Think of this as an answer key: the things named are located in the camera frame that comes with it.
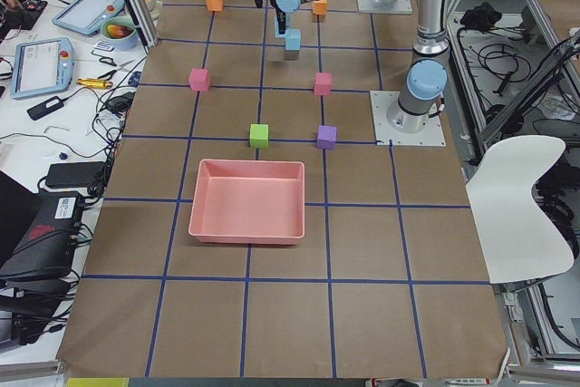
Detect black laptop bag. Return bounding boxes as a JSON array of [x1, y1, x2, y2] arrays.
[[1, 191, 83, 284]]

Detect purple block left side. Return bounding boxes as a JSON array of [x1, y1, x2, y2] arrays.
[[315, 125, 337, 150]]

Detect upper teach pendant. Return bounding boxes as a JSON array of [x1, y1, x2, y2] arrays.
[[52, 0, 125, 35]]

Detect white chair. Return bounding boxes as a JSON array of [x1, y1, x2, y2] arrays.
[[466, 135, 574, 285]]

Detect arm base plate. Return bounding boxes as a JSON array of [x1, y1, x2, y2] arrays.
[[370, 91, 446, 147], [357, 0, 412, 15]]

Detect yellow handled tool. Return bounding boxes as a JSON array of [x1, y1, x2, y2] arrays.
[[76, 78, 113, 90]]

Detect teach pendant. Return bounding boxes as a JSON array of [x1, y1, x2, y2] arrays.
[[52, 0, 125, 35], [10, 37, 73, 100]]

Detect scissors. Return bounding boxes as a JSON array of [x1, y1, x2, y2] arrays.
[[98, 56, 132, 71]]

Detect beige saucer plate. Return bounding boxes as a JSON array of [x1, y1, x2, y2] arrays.
[[147, 0, 163, 20]]

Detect green block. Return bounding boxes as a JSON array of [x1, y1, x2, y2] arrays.
[[249, 123, 269, 149]]

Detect orange block near base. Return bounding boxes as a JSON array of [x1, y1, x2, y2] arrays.
[[312, 0, 328, 16]]

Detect light blue block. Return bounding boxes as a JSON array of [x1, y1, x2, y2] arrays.
[[275, 20, 286, 38], [285, 28, 302, 52]]

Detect orange block far side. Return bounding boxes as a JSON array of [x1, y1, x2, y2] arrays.
[[206, 0, 224, 12]]

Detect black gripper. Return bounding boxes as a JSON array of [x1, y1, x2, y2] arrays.
[[275, 6, 287, 36]]

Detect black power brick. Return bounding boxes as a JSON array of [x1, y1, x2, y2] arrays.
[[44, 161, 104, 189]]

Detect blue bowl with eggplant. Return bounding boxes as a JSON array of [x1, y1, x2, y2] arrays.
[[101, 16, 139, 51]]

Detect pink plastic bin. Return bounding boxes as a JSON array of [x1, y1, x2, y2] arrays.
[[188, 159, 305, 246]]

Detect lower teach pendant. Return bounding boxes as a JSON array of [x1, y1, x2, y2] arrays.
[[10, 37, 73, 100]]

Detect pink block left far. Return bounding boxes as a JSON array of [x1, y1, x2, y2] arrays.
[[188, 68, 211, 92]]

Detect black power adapter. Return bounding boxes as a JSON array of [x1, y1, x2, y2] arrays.
[[27, 96, 65, 121]]

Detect pink block near base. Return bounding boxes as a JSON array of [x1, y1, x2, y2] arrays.
[[314, 73, 333, 96]]

